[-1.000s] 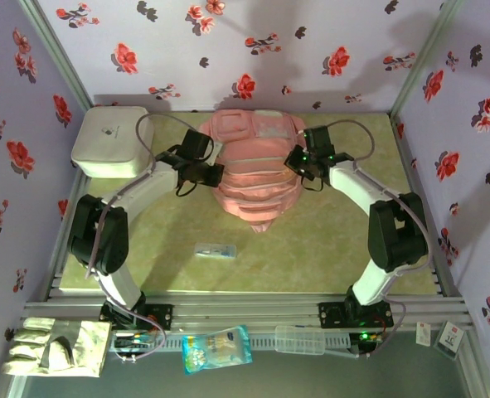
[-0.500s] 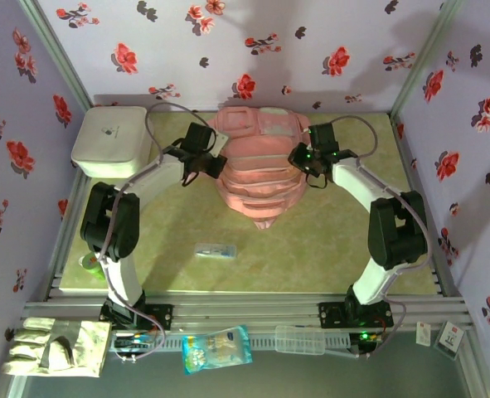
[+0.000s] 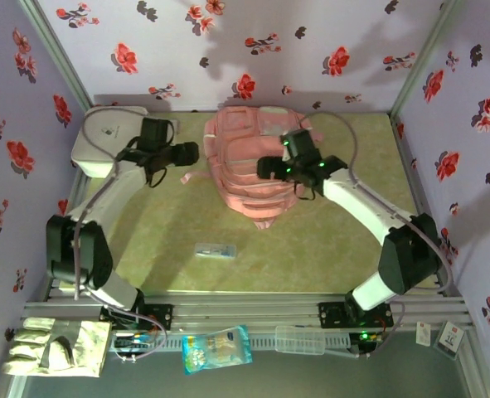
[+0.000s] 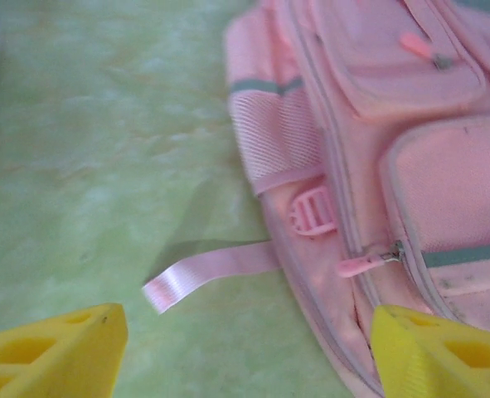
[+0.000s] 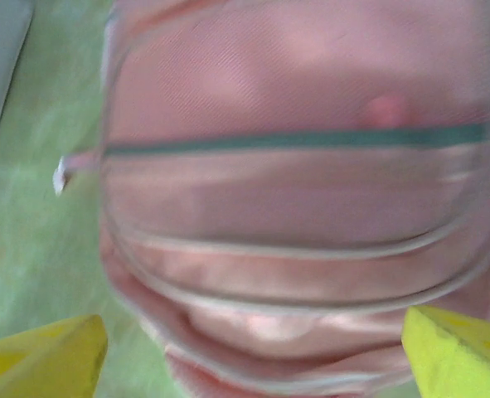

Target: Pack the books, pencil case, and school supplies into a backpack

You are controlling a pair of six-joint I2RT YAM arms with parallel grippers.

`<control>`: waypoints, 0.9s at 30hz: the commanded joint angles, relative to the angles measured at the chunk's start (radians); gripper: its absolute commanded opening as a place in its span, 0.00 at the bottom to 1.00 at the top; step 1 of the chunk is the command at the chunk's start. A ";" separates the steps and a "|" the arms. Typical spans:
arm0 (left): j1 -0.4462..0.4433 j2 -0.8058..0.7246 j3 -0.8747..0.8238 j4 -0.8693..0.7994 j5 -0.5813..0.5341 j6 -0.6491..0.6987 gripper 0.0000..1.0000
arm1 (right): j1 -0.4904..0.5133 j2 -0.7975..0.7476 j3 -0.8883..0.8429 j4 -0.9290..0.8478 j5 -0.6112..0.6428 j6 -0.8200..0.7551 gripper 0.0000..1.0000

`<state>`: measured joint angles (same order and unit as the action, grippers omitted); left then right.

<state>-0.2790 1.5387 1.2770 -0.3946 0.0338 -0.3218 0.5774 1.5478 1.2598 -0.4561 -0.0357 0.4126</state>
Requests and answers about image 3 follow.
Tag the small clear card box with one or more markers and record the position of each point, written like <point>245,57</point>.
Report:
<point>449,336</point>

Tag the white storage case with logo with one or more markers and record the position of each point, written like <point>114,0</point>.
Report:
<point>99,137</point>

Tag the small white tag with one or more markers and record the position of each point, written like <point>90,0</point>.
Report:
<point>423,333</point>

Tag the aluminium corner post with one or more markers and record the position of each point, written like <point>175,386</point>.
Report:
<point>54,49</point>
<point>427,54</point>

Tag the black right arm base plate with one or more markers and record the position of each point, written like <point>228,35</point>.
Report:
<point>331,315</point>

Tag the clear plastic stationery pack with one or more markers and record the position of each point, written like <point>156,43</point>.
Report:
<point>215,250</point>

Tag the blue snack bag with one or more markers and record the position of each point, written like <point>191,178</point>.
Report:
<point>215,350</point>

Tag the pink fabric backpack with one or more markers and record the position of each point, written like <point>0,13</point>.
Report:
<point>240,166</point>

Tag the clear plastic organizer box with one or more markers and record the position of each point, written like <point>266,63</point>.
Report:
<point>299,340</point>

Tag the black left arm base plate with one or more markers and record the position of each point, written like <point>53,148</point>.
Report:
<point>161,315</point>

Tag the pale work glove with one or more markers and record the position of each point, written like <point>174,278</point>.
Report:
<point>58,348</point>

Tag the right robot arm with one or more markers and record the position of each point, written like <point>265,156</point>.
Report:
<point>365,203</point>

